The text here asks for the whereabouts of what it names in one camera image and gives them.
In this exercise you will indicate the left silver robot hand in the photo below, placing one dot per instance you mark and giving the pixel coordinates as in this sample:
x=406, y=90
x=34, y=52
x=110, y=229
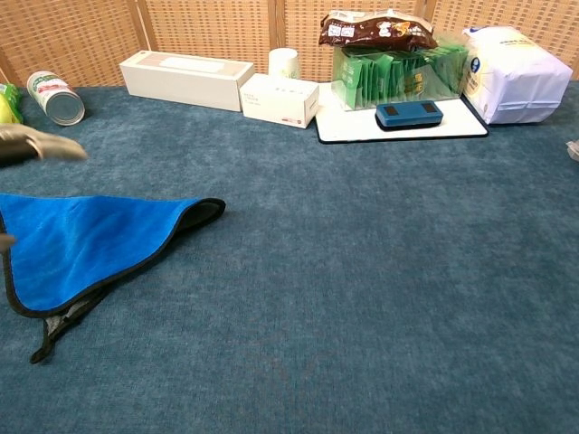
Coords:
x=45, y=144

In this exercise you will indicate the grey and blue cloth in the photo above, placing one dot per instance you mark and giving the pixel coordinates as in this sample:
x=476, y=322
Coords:
x=90, y=235

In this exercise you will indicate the white and green can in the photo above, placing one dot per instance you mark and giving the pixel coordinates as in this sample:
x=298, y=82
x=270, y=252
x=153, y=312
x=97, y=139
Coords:
x=56, y=99

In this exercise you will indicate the green tissue pack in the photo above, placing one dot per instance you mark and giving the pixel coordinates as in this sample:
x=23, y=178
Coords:
x=9, y=106

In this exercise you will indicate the long white power strip box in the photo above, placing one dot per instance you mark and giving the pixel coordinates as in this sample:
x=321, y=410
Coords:
x=190, y=83

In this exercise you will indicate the wooden woven folding screen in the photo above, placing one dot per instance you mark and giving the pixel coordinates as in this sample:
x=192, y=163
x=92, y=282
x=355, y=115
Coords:
x=203, y=27

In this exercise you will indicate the small white cardboard box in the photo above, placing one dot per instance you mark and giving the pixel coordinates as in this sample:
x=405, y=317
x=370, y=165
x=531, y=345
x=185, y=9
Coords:
x=278, y=97

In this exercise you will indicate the white paper cup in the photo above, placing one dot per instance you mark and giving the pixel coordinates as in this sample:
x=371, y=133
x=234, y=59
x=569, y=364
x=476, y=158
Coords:
x=284, y=63

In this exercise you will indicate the white whiteboard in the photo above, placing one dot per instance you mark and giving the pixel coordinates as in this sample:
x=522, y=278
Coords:
x=353, y=126

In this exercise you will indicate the blue table cloth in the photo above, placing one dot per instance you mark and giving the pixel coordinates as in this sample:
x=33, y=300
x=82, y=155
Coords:
x=339, y=271

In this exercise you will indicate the brown snack bag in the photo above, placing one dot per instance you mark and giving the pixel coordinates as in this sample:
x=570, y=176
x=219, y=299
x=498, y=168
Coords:
x=375, y=29

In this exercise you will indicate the clear box of green sachets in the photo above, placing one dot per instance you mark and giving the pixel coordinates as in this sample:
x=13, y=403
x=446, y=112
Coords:
x=393, y=77

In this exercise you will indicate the blue whiteboard eraser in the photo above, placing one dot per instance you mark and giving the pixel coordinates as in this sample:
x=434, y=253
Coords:
x=409, y=115

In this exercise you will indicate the white paper sack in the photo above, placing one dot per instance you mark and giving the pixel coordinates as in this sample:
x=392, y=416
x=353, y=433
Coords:
x=515, y=77

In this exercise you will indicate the clear plastic bag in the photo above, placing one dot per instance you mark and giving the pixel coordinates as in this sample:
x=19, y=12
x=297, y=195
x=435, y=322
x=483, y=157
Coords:
x=573, y=151

